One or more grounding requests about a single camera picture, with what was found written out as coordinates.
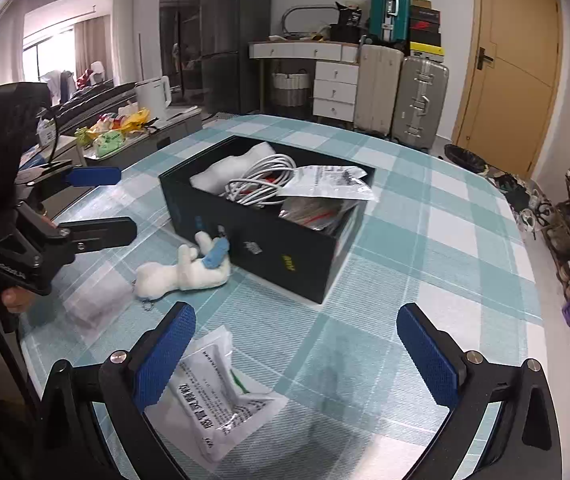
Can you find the teal checked tablecloth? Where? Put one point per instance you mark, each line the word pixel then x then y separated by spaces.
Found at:
pixel 357 408

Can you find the white plush toy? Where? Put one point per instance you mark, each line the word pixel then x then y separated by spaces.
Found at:
pixel 205 266

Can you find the grey low cabinet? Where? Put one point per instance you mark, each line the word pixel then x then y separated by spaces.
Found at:
pixel 181 121

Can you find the stack of shoe boxes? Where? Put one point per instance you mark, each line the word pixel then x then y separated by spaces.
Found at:
pixel 425 32

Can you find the white foil sachet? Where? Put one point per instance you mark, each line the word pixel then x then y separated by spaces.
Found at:
pixel 335 182

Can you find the black storage box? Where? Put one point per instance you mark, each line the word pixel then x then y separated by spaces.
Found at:
pixel 294 257

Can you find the clear plastic bag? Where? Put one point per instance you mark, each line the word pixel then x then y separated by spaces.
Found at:
pixel 99 300

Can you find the woven laundry basket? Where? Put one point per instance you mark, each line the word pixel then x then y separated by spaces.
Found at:
pixel 290 90

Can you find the black bag on desk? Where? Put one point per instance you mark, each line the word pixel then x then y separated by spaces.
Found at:
pixel 348 28

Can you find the silver aluminium suitcase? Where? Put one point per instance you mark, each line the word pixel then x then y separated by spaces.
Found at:
pixel 419 103

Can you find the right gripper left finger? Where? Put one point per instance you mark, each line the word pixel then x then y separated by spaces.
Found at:
pixel 132 380

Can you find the teal hard suitcase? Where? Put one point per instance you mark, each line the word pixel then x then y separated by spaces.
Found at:
pixel 389 20

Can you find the yellow wooden door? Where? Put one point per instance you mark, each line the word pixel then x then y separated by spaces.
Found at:
pixel 511 82

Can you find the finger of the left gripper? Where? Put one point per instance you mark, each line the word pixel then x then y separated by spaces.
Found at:
pixel 95 237
pixel 68 174

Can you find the white drawer desk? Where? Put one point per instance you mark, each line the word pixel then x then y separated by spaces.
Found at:
pixel 334 76

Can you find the beige suitcase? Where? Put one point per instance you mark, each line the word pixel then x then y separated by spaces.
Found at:
pixel 378 82

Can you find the black round bin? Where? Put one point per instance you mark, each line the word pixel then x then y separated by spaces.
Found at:
pixel 465 159

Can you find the white foam piece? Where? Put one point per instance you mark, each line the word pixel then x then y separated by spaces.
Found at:
pixel 216 176

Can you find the dark grey refrigerator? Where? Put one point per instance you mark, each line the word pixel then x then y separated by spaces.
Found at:
pixel 230 80

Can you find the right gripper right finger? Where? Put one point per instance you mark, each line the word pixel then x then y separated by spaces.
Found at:
pixel 462 386

